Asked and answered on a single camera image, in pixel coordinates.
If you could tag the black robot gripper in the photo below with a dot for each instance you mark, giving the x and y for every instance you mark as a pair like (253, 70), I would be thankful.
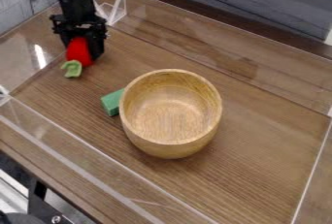
(92, 26)

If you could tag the red plush strawberry green leaves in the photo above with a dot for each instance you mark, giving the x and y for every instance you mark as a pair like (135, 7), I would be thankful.
(78, 58)

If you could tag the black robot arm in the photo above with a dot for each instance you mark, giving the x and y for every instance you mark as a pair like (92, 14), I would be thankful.
(78, 10)

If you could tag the green foam block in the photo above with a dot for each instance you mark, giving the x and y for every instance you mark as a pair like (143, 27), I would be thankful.
(110, 102)

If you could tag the wooden bowl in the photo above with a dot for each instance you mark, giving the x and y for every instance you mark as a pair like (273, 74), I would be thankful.
(170, 110)

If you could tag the clear acrylic corner bracket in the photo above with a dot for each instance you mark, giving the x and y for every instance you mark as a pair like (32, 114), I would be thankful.
(111, 12)

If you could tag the black table leg bracket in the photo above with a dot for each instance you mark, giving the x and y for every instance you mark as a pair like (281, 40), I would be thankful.
(39, 208)

